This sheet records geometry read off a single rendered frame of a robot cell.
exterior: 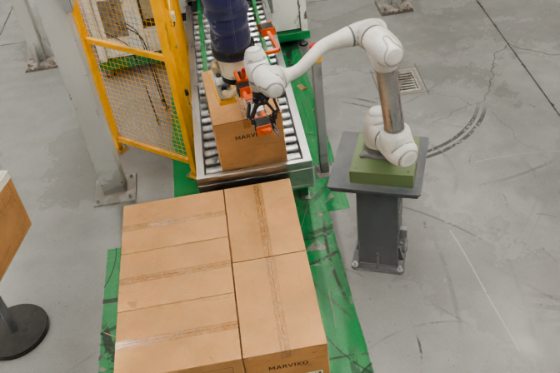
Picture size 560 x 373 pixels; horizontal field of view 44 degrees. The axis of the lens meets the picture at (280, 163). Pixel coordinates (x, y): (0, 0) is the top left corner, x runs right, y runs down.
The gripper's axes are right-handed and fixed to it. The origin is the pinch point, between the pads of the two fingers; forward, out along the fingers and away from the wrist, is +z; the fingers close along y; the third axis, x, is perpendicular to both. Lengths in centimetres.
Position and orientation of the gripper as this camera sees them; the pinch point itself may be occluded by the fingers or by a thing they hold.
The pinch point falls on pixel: (264, 123)
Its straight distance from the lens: 332.0
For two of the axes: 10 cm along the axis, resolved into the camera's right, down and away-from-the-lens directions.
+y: -9.6, 2.5, -1.4
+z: 1.0, 7.7, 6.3
